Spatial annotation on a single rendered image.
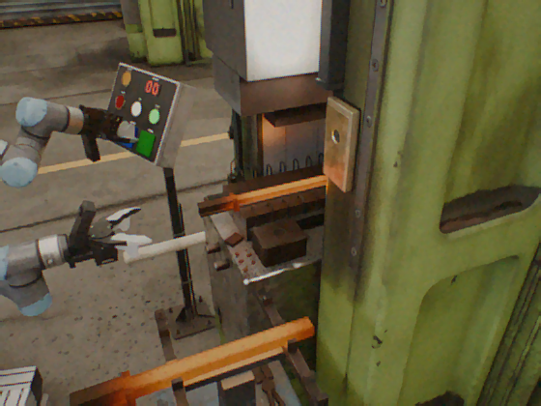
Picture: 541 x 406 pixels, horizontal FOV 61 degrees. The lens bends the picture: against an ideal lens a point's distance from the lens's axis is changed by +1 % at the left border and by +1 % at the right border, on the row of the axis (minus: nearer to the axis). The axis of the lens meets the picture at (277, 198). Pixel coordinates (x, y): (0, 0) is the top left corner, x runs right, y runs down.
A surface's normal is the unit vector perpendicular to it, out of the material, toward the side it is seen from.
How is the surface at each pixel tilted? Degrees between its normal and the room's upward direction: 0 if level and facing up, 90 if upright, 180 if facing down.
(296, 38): 90
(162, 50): 90
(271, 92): 90
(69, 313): 0
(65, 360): 0
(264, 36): 90
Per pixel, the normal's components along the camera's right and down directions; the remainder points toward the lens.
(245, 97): 0.40, 0.49
